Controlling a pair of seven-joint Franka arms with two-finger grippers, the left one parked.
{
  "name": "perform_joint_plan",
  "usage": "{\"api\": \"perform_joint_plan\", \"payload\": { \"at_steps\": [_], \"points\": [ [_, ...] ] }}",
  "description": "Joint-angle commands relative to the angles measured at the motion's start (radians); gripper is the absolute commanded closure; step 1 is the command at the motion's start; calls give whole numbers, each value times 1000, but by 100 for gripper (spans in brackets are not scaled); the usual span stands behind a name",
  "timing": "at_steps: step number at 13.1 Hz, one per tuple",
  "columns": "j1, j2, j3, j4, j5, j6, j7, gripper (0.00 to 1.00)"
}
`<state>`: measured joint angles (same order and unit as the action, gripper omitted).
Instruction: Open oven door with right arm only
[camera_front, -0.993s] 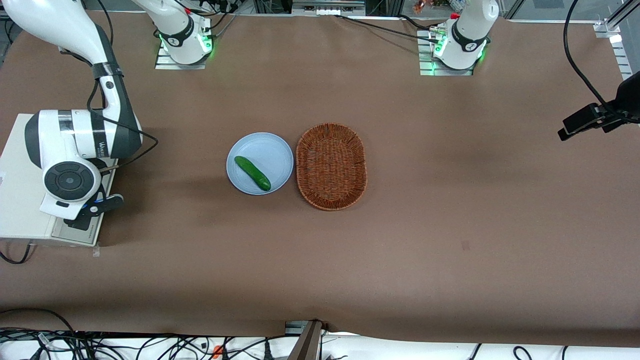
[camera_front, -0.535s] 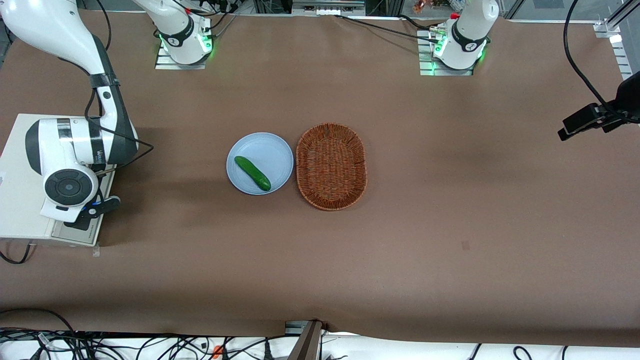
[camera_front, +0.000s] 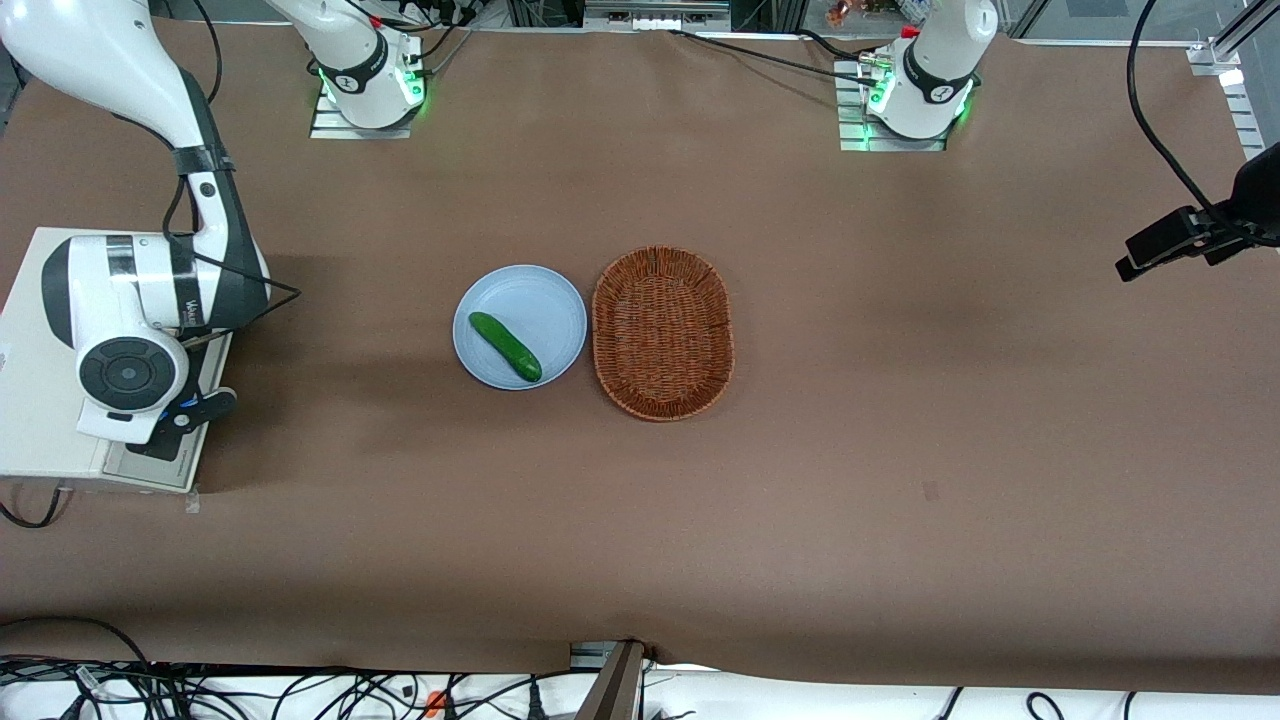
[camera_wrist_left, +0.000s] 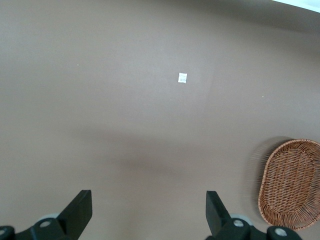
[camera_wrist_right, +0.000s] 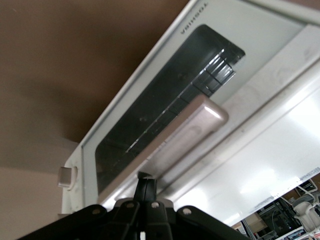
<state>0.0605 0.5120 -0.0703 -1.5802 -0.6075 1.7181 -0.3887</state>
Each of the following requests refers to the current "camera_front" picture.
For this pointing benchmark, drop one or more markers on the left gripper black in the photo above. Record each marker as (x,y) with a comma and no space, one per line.
(1226,228)

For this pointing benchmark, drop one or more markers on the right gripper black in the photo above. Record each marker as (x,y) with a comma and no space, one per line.
(162,447)

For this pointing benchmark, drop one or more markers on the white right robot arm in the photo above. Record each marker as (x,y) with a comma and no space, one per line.
(100,50)

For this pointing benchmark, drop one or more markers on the white toaster oven body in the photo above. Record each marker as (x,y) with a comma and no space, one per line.
(30,420)

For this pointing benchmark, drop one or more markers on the clear tape piece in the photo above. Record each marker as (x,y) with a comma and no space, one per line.
(192,503)

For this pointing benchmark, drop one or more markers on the green cucumber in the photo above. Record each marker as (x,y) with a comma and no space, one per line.
(505,347)

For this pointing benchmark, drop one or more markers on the light blue round plate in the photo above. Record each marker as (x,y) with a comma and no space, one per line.
(545,310)

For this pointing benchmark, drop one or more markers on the brown oval wicker basket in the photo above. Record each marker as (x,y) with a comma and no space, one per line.
(660,330)

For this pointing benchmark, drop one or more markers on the grey device box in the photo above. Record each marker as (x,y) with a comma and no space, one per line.
(655,12)

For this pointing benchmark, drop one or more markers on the aluminium frame rail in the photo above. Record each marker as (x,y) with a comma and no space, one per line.
(1243,115)

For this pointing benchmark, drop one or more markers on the brown metal post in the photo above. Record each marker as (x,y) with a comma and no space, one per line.
(612,690)

